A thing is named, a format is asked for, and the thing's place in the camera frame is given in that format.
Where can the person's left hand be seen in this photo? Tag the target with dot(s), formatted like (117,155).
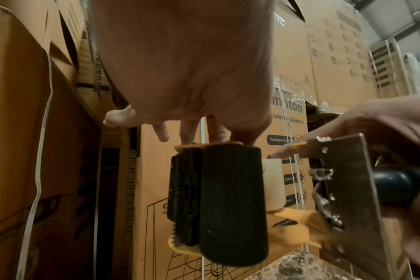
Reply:
(189,60)

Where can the yellow black tape dispenser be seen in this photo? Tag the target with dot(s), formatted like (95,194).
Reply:
(230,205)

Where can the black label appliance carton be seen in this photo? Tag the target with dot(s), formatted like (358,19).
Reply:
(16,136)

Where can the person's right hand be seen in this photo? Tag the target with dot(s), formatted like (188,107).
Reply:
(397,128)

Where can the fan print appliance carton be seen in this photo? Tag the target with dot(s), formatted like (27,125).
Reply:
(154,177)

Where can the plastic wrapped upper carton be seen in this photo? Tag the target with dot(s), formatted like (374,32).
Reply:
(289,54)

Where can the clear tape roll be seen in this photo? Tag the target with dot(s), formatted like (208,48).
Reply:
(272,183)

